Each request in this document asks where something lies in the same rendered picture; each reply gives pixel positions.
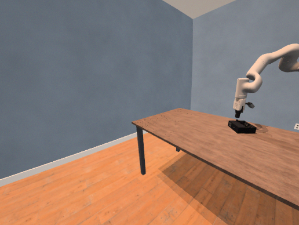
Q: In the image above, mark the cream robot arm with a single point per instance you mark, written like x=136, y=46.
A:
x=288, y=63

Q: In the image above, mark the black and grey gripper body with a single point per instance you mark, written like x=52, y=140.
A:
x=238, y=103

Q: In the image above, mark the black lighting desk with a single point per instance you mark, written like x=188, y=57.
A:
x=241, y=126

